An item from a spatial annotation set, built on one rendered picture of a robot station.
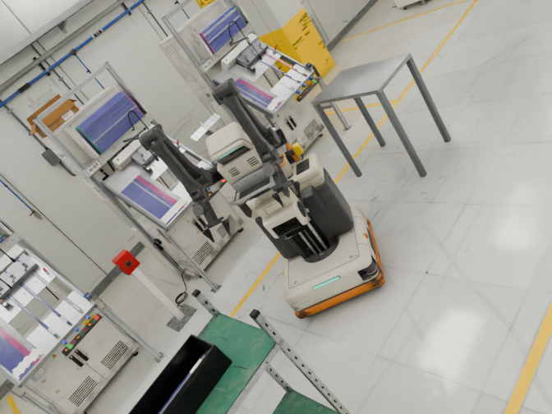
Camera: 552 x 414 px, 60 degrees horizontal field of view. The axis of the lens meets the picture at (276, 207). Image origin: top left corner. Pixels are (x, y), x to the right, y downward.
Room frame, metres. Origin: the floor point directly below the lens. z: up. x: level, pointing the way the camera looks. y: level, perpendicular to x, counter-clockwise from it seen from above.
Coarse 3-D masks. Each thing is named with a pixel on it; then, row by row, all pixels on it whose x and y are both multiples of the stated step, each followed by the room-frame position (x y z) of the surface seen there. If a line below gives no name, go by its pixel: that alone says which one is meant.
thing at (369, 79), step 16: (368, 64) 3.55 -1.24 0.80; (384, 64) 3.34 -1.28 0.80; (400, 64) 3.16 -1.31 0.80; (336, 80) 3.70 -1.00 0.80; (352, 80) 3.47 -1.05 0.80; (368, 80) 3.27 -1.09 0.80; (384, 80) 3.08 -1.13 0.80; (416, 80) 3.23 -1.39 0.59; (320, 96) 3.62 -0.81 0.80; (336, 96) 3.41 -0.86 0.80; (352, 96) 3.24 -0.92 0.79; (384, 96) 3.03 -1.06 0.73; (320, 112) 3.61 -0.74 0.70; (368, 112) 3.81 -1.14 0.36; (432, 112) 3.22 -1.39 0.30; (400, 128) 3.03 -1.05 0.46; (384, 144) 3.81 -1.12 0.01; (352, 160) 3.62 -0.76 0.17; (416, 160) 3.03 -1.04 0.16
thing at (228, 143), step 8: (224, 128) 2.45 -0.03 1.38; (232, 128) 2.42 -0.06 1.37; (240, 128) 2.43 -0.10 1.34; (208, 136) 2.51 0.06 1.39; (216, 136) 2.46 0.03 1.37; (224, 136) 2.42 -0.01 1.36; (232, 136) 2.39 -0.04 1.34; (240, 136) 2.38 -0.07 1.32; (208, 144) 2.47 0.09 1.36; (216, 144) 2.44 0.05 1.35; (224, 144) 2.40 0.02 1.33; (232, 144) 2.37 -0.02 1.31; (240, 144) 2.35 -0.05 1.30; (248, 144) 2.39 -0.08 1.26; (216, 152) 2.42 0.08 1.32; (224, 152) 2.38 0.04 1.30; (232, 152) 2.40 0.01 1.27; (240, 152) 2.42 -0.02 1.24; (216, 160) 2.42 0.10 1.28; (224, 160) 2.45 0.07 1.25
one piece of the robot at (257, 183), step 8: (248, 176) 2.43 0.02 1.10; (256, 176) 2.42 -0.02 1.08; (264, 176) 2.40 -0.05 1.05; (232, 184) 2.47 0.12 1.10; (240, 184) 2.45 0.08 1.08; (248, 184) 2.44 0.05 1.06; (256, 184) 2.41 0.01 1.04; (264, 184) 2.35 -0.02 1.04; (272, 184) 2.31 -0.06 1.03; (240, 192) 2.46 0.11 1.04; (248, 192) 2.39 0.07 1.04; (256, 192) 2.34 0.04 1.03; (264, 192) 2.44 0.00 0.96; (288, 192) 2.37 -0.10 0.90; (240, 200) 2.38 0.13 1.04; (240, 208) 2.41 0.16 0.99; (248, 208) 2.48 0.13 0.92; (248, 216) 2.42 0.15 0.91
